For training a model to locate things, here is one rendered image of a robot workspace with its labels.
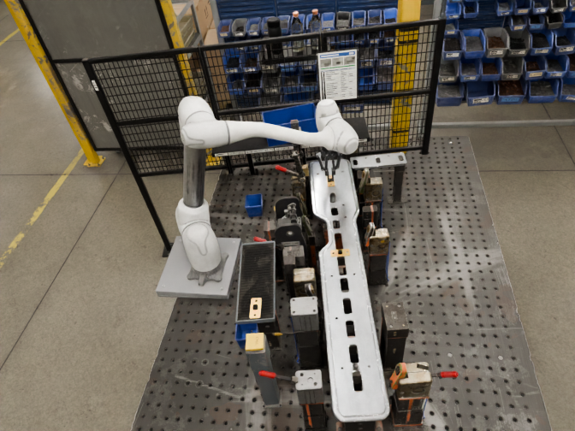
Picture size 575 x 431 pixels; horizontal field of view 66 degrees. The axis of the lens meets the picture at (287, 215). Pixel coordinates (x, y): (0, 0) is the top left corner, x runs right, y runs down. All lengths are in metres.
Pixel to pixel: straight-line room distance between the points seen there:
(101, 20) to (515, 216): 3.42
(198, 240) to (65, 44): 2.47
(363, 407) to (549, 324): 1.79
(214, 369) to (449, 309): 1.09
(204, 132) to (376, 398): 1.17
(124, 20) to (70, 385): 2.57
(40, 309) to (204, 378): 1.87
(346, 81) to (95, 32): 2.15
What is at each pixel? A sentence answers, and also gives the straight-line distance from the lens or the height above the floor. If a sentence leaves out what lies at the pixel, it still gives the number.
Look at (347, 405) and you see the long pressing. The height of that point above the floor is 1.00.
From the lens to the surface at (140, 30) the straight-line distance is 3.81.
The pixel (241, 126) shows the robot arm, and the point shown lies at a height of 1.50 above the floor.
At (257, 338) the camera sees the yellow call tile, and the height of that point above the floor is 1.16.
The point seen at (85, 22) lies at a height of 1.34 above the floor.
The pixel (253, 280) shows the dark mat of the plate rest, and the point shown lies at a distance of 1.71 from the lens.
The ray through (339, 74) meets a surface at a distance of 2.58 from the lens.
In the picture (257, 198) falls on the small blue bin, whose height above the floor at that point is 0.76.
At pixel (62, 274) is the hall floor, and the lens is 3.82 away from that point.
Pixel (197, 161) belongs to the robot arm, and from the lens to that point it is 2.09.
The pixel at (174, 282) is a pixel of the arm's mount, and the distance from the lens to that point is 2.35.
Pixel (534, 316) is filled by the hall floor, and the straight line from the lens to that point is 3.17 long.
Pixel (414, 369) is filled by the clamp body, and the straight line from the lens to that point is 1.62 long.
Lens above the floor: 2.50
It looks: 44 degrees down
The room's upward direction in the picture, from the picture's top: 9 degrees counter-clockwise
